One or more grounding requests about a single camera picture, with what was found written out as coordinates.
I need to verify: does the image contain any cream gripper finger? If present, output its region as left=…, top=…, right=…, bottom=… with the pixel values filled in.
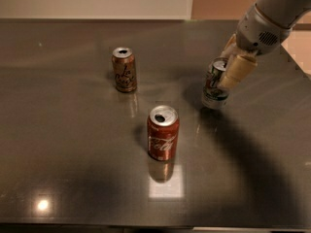
left=221, top=34, right=241, bottom=66
left=218, top=54, right=258, bottom=90

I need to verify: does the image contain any brown La Croix can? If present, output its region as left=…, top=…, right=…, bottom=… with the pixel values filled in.
left=112, top=47, right=137, bottom=92

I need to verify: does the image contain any white green 7up can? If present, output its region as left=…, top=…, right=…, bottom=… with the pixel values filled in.
left=201, top=57, right=228, bottom=110

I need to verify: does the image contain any red coke can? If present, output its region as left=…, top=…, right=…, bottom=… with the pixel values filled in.
left=147, top=105, right=180, bottom=161

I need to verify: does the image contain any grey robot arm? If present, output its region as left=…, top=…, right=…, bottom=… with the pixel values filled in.
left=217, top=0, right=311, bottom=90

